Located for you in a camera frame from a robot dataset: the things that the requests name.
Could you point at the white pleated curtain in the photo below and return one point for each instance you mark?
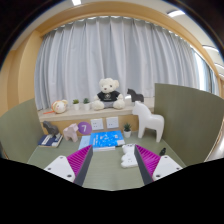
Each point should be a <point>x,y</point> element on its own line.
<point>116,53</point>

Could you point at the bright blue printed book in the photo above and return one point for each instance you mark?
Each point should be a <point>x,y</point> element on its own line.
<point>106,138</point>

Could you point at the round purple number sign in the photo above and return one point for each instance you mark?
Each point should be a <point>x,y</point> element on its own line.
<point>84,128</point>

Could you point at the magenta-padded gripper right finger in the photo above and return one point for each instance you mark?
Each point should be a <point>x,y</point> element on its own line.
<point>165,166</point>

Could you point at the ceiling strip lights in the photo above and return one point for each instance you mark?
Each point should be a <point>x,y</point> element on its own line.
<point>176,13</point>

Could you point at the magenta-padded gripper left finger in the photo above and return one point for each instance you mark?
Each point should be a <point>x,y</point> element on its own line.
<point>61,166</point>

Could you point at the small pink horse figurine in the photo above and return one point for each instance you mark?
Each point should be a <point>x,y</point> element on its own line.
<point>70,132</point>

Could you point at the dark blue notebook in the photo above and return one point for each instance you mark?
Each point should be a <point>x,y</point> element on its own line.
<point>49,140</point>

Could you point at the light blue book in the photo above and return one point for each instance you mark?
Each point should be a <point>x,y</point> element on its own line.
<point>84,141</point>

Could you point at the white wall socket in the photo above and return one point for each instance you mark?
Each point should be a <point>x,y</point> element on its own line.
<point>112,122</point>
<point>97,124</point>

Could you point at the small dark grey horse figurine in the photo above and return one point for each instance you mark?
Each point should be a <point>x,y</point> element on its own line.
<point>50,128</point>

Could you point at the small succulent in white pot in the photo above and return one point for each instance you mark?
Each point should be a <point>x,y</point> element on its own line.
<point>86,106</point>
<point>76,106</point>

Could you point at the large white horse figurine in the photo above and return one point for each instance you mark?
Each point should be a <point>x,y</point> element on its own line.
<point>150,121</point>

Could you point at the green desk partition panel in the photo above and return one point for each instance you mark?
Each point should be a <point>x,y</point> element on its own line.
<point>190,123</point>
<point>18,133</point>

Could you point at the white bear-shaped power strip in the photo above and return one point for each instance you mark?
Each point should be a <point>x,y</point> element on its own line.
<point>128,158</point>

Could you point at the black horse figurine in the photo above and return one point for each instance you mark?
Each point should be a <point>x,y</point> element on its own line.
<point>136,96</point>

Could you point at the potted plant with spiky leaves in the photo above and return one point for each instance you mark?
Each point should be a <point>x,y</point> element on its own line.
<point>127,133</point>

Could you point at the cream teddy bear black shirt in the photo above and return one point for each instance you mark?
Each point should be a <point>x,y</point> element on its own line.
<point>108,95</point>

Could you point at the round cream plush toy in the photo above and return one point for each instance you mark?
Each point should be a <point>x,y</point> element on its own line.
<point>60,106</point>

